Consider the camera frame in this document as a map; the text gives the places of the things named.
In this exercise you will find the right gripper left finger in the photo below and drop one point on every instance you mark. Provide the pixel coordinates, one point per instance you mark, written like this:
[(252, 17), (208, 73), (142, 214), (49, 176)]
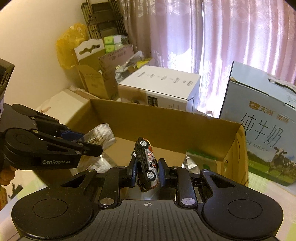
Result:
[(128, 175)]

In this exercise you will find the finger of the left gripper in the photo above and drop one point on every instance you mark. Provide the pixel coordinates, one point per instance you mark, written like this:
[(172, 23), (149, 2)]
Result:
[(87, 148), (31, 113)]

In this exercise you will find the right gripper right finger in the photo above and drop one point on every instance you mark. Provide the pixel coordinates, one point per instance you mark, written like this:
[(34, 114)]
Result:
[(167, 175)]

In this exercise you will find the white toy race car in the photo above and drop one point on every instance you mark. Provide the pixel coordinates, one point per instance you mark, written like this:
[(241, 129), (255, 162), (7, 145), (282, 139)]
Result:
[(147, 165)]

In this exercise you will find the cotton swab bag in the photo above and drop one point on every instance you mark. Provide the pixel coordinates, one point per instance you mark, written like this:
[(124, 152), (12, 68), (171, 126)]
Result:
[(100, 135)]

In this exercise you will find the silver green foil packet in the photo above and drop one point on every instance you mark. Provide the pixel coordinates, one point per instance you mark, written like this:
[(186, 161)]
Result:
[(196, 161)]

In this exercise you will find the brown cardboard box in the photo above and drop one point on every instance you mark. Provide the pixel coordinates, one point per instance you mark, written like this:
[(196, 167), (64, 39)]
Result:
[(171, 132)]

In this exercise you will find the yellow plastic bag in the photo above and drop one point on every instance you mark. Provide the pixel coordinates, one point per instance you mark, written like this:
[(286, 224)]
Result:
[(68, 41)]

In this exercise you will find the white cardboard box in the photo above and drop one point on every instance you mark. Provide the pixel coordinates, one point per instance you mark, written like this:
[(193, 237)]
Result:
[(162, 87)]

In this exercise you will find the bin with crumpled papers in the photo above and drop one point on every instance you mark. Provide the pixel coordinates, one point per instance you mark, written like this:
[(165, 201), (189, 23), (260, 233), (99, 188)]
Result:
[(131, 65)]

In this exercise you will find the green tissue packs in carton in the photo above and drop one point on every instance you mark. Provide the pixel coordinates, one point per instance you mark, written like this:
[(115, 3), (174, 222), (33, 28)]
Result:
[(114, 42)]

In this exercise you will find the light blue milk carton box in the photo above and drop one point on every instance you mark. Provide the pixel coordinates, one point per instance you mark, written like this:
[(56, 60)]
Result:
[(265, 106)]

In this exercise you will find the black folding rack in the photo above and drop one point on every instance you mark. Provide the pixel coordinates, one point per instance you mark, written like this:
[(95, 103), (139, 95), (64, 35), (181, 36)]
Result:
[(103, 19)]

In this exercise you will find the pink curtain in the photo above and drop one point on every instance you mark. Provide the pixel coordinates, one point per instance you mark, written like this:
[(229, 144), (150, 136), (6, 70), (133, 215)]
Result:
[(205, 37)]

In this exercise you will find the open brown carton with handle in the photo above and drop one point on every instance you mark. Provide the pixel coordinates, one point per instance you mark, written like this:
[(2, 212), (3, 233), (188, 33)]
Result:
[(87, 55)]

